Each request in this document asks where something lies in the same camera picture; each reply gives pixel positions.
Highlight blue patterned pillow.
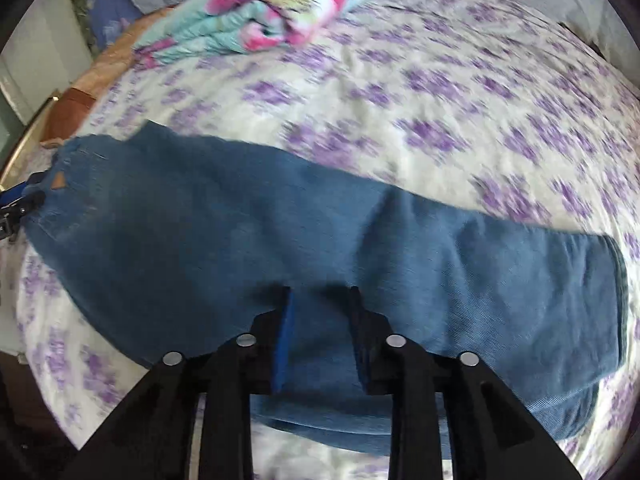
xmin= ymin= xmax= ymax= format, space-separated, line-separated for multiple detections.
xmin=80 ymin=0 xmax=146 ymax=51

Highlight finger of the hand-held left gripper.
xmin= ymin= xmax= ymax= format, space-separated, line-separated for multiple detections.
xmin=0 ymin=172 xmax=47 ymax=241

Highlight orange brown cloth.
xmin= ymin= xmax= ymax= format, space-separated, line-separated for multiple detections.
xmin=40 ymin=10 xmax=176 ymax=143

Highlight folded colourful floral blanket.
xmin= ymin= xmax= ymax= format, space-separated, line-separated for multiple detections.
xmin=133 ymin=0 xmax=380 ymax=61

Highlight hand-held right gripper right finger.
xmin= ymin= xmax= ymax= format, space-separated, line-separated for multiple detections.
xmin=348 ymin=286 xmax=585 ymax=480

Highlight purple floral bed sheet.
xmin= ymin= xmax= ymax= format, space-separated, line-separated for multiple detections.
xmin=14 ymin=0 xmax=640 ymax=480

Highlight blue denim pants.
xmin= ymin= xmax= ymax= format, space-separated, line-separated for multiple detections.
xmin=24 ymin=120 xmax=629 ymax=459

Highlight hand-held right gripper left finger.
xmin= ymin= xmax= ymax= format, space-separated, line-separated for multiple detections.
xmin=59 ymin=286 xmax=292 ymax=480

